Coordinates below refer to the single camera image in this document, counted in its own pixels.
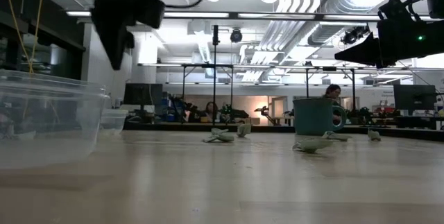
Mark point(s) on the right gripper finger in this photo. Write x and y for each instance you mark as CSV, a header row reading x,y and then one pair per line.
x,y
364,52

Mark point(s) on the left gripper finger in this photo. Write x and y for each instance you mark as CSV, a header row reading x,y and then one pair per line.
x,y
112,33

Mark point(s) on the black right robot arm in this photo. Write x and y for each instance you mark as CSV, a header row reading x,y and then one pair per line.
x,y
430,40

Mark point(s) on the black background robot arm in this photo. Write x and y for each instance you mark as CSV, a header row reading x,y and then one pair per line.
x,y
236,114
265,111

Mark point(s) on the person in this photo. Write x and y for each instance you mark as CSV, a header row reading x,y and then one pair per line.
x,y
211,111
332,91

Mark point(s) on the black computer monitor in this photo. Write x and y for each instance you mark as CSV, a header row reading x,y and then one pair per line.
x,y
143,94
414,97

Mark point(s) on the teal ceramic mug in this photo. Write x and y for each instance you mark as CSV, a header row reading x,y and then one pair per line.
x,y
314,116

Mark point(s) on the clear plastic bowl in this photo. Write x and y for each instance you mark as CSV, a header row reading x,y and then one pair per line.
x,y
112,120
52,120

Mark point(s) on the blue storage boxes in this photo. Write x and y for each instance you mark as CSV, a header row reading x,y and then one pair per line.
x,y
170,107

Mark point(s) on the black tripod stand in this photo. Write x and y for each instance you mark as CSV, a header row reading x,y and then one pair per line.
x,y
214,85

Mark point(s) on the overhead light bar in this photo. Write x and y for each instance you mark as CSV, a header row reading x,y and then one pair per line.
x,y
234,15

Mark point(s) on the black ceiling camera cluster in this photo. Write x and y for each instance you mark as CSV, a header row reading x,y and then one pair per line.
x,y
354,35

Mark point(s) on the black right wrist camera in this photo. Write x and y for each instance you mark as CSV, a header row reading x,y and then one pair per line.
x,y
395,9

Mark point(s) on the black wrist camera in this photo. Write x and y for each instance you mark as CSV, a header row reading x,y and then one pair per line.
x,y
149,10
395,9

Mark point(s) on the black background rig frame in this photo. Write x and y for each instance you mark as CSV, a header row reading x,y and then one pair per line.
x,y
329,68
208,66

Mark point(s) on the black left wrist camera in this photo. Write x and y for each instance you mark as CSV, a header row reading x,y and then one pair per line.
x,y
149,10

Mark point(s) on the black aluminium table frame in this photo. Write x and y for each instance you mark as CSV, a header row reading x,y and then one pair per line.
x,y
173,127

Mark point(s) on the round black ceiling camera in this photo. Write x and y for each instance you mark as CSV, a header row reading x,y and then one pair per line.
x,y
236,35

